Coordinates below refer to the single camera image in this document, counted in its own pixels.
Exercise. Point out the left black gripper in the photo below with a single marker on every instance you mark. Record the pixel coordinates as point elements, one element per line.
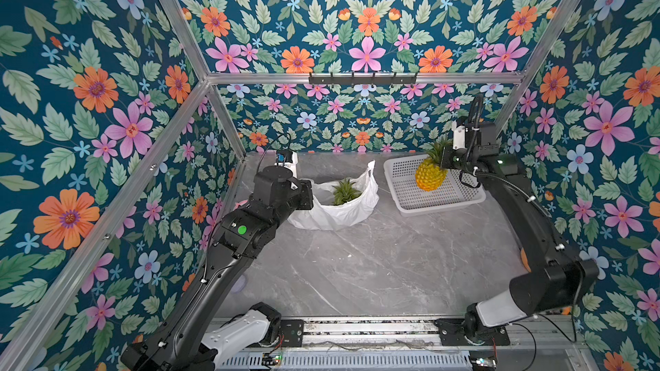
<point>302,188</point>

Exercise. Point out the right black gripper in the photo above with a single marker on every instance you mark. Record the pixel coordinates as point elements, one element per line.
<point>474,127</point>

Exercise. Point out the yellow pineapple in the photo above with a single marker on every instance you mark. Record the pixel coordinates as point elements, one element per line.
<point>429,175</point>

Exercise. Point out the white plastic bag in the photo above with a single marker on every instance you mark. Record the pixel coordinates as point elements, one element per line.
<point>325,216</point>

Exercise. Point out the green pineapple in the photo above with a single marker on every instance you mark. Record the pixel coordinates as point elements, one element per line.
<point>345,192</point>

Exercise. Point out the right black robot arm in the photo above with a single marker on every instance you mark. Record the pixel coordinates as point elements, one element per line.
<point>557,276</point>

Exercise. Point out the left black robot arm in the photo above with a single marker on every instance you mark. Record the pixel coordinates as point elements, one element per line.
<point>184,340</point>

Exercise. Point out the white perforated plastic basket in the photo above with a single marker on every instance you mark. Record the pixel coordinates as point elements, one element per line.
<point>410,200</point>

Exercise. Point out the grey purple sponge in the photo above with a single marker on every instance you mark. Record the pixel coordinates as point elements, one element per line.
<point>239,284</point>

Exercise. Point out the orange plush toy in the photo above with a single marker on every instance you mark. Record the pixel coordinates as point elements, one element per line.
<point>524,260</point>

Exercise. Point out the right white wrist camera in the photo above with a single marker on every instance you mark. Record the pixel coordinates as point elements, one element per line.
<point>459,143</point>

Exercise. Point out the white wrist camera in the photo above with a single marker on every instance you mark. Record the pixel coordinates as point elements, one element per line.
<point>287,158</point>
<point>459,143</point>

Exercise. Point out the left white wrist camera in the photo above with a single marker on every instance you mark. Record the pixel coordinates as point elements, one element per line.
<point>287,158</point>

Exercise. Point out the black hook rail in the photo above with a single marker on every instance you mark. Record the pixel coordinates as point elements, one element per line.
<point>350,79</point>

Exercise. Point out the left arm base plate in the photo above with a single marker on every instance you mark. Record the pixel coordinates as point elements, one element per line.
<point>284,333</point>

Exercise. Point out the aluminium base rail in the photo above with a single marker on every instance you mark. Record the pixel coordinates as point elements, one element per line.
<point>535,344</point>

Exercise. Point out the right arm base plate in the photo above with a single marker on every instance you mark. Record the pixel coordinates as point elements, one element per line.
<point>455,332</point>

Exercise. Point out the white vented cable duct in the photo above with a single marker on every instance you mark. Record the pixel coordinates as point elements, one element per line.
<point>349,360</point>

